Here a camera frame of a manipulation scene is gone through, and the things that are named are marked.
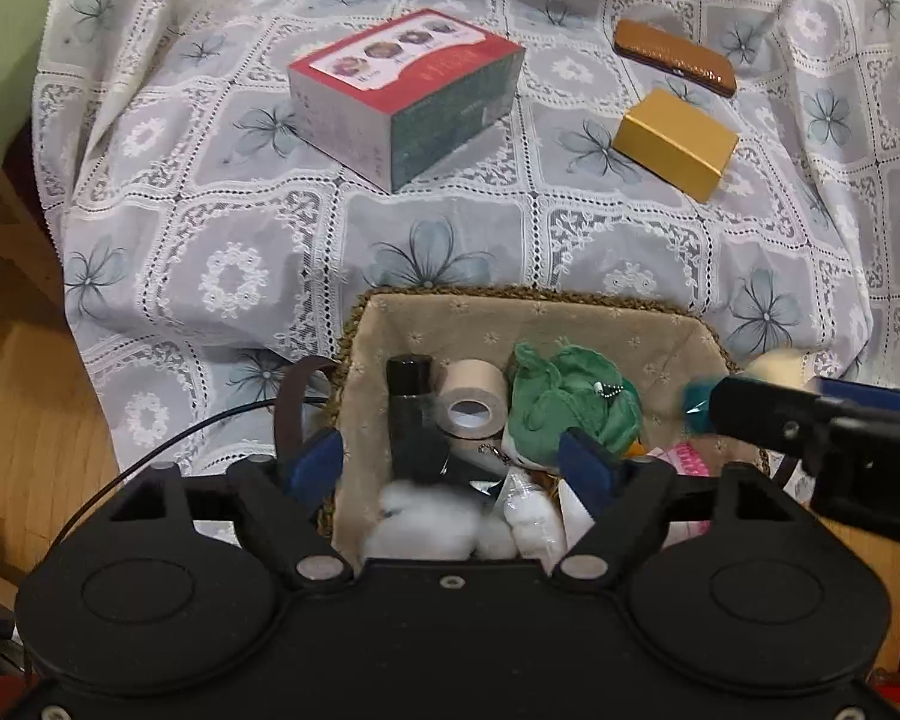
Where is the red green tea box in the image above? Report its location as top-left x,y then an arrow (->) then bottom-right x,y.
287,8 -> 525,192

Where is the floral lace sofa cover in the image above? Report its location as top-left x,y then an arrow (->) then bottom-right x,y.
34,0 -> 900,463

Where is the woven basket with liner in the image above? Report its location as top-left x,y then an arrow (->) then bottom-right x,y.
318,286 -> 769,566

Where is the pink white cloth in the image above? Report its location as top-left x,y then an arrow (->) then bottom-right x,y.
649,442 -> 710,550

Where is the brown leather case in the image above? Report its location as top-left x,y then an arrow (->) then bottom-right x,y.
613,18 -> 736,98

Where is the beige tape roll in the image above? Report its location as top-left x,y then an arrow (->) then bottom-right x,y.
436,359 -> 509,440

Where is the black cable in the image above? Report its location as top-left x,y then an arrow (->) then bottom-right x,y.
43,395 -> 332,564

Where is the white gauze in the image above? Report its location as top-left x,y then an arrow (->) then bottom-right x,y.
361,468 -> 567,572

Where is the gold cardboard box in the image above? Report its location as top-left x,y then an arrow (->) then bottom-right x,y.
611,89 -> 738,203

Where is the white green plush toy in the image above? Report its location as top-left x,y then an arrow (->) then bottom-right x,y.
502,343 -> 642,470

